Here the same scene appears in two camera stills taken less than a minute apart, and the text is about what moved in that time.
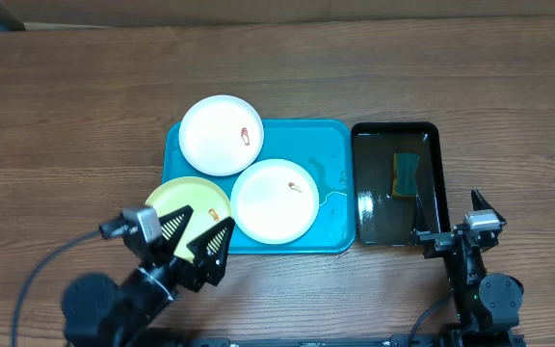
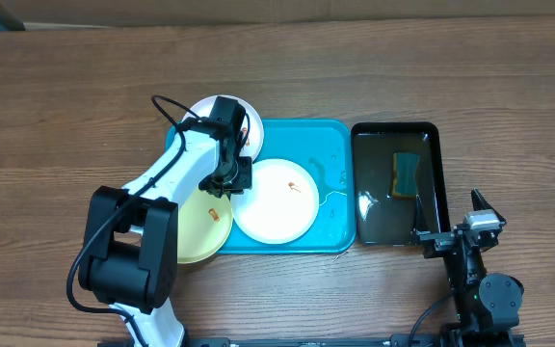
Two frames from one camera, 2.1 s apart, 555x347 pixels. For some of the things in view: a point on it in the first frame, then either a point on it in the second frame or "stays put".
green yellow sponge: (405, 175) stays put
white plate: (275, 201) stays put
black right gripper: (456, 237) stays put
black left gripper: (213, 269) → (244, 183)
